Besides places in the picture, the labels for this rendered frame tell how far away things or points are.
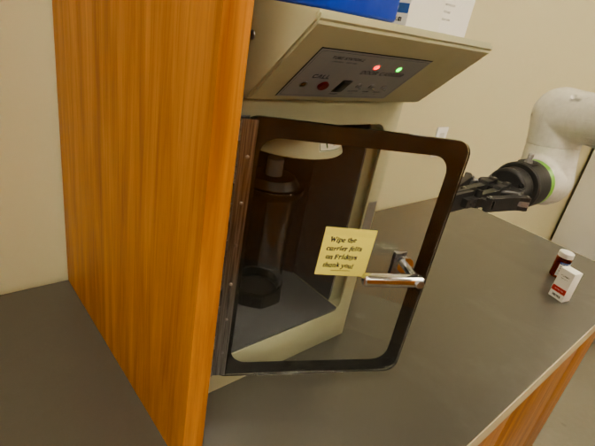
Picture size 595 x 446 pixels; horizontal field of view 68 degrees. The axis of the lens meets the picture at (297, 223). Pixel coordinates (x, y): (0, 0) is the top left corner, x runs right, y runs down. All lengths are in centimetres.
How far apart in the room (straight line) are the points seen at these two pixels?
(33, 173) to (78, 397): 41
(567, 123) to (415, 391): 57
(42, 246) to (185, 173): 59
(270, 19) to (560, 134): 67
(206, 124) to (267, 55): 10
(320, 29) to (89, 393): 61
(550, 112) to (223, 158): 72
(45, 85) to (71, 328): 42
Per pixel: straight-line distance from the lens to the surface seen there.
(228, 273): 60
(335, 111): 63
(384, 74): 58
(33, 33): 88
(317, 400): 79
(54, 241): 101
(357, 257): 64
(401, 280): 62
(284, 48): 45
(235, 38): 40
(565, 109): 99
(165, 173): 50
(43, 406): 78
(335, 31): 45
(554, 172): 100
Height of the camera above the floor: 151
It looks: 25 degrees down
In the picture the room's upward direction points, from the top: 11 degrees clockwise
